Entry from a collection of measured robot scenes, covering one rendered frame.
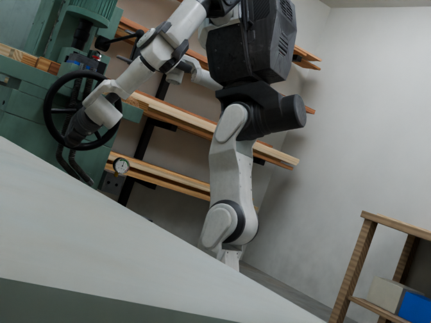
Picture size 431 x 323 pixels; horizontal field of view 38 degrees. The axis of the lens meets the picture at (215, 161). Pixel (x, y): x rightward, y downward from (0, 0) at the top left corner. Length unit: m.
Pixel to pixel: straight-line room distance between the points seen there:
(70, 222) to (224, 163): 1.96
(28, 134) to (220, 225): 0.83
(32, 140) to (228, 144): 0.77
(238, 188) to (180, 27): 0.55
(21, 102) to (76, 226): 2.28
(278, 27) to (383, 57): 3.81
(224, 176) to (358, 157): 3.65
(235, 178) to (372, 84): 3.88
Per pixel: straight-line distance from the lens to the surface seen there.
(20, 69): 2.43
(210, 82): 2.65
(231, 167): 2.11
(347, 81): 6.10
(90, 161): 2.54
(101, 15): 2.60
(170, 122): 5.04
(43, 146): 2.47
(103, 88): 1.99
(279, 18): 2.18
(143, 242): 0.17
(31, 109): 2.45
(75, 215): 0.17
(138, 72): 1.96
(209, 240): 2.06
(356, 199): 5.59
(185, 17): 2.01
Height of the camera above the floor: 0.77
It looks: 1 degrees up
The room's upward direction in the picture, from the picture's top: 20 degrees clockwise
